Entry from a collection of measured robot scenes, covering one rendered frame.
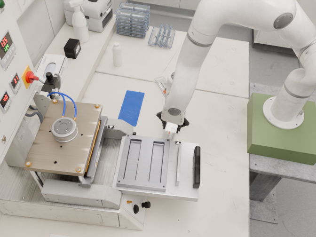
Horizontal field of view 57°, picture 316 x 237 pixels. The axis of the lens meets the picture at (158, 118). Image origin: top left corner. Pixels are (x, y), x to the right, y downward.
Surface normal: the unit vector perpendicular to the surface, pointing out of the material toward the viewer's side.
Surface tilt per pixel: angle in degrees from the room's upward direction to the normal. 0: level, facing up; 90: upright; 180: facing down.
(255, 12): 83
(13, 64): 90
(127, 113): 0
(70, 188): 0
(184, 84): 48
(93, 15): 88
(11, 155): 90
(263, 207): 0
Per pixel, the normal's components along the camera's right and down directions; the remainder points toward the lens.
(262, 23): -0.49, 0.78
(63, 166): 0.05, -0.61
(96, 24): -0.29, 0.75
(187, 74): 0.09, 0.21
